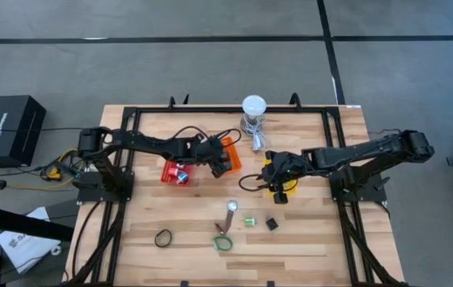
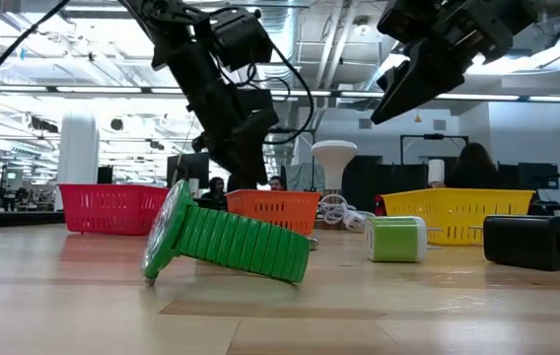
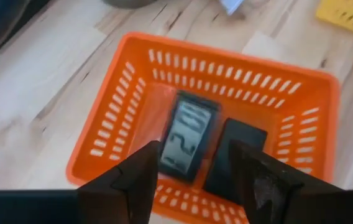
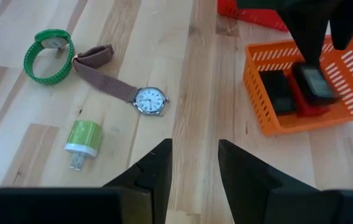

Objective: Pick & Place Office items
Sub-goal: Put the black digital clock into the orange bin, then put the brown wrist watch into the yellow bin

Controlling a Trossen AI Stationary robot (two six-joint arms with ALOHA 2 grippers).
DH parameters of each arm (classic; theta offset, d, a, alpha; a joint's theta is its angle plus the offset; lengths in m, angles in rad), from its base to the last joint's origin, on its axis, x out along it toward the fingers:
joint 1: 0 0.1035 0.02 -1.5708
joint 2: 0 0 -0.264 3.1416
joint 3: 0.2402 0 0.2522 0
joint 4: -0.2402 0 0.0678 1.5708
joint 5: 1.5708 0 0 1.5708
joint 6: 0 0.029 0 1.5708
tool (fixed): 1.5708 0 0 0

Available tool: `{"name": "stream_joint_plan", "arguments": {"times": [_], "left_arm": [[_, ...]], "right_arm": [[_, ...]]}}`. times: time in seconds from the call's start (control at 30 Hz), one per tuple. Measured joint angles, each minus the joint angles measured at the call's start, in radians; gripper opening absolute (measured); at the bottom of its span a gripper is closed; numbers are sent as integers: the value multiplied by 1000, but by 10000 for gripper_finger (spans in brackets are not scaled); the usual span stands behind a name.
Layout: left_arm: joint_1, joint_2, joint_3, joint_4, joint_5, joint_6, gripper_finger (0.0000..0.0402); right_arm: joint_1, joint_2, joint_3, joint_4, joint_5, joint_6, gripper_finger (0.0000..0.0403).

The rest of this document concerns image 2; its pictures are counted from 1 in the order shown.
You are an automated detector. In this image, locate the grey cloth cover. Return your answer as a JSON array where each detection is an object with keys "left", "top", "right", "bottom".
[{"left": 284, "top": 162, "right": 318, "bottom": 193}]

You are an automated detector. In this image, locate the white lamp cable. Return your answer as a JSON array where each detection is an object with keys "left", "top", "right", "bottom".
[{"left": 317, "top": 193, "right": 376, "bottom": 234}]

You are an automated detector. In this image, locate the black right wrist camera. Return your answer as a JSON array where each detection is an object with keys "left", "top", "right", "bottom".
[{"left": 377, "top": 0, "right": 440, "bottom": 45}]

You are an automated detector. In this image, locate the black charger cube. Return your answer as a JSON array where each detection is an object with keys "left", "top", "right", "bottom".
[{"left": 482, "top": 214, "right": 560, "bottom": 273}]

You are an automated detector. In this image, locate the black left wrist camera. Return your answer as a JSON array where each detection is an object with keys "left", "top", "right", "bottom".
[{"left": 209, "top": 7, "right": 275, "bottom": 73}]

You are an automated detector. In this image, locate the white cylinder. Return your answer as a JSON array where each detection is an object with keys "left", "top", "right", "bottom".
[{"left": 427, "top": 158, "right": 447, "bottom": 188}]

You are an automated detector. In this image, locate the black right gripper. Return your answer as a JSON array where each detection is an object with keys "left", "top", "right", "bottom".
[{"left": 370, "top": 0, "right": 540, "bottom": 125}]

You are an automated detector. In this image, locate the orange plastic basket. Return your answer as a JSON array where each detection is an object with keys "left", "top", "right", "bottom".
[{"left": 225, "top": 189, "right": 321, "bottom": 237}]

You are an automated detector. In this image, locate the green band wristwatch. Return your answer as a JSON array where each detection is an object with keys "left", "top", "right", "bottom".
[{"left": 140, "top": 178, "right": 312, "bottom": 287}]

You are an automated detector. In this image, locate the green white charger cube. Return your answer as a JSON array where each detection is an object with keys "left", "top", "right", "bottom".
[{"left": 364, "top": 215, "right": 429, "bottom": 264}]

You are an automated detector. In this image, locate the yellow plastic basket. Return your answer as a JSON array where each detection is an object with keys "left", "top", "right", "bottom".
[{"left": 381, "top": 187, "right": 536, "bottom": 247}]

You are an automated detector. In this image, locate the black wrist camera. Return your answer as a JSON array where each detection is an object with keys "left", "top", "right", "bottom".
[
  {"left": 209, "top": 7, "right": 275, "bottom": 73},
  {"left": 377, "top": 0, "right": 440, "bottom": 45}
]

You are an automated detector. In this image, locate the black background monitor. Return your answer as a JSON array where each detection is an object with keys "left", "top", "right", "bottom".
[{"left": 518, "top": 162, "right": 560, "bottom": 191}]

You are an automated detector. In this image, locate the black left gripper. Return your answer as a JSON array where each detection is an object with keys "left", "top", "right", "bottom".
[{"left": 179, "top": 72, "right": 282, "bottom": 193}]

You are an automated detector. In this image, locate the black background stand frame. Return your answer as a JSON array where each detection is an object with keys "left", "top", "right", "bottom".
[{"left": 399, "top": 133, "right": 470, "bottom": 165}]

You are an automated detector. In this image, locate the white building column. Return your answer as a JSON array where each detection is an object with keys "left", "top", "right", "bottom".
[{"left": 55, "top": 110, "right": 101, "bottom": 211}]

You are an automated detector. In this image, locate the black computer monitor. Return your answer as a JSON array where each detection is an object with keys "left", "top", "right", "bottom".
[{"left": 166, "top": 152, "right": 211, "bottom": 190}]

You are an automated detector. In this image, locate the red plastic basket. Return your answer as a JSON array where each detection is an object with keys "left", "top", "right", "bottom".
[{"left": 57, "top": 183, "right": 171, "bottom": 237}]

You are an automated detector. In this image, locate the white bulb lamp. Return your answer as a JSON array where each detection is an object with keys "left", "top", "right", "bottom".
[{"left": 311, "top": 140, "right": 359, "bottom": 199}]

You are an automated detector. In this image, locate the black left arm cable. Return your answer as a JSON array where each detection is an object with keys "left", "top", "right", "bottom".
[{"left": 247, "top": 42, "right": 316, "bottom": 146}]

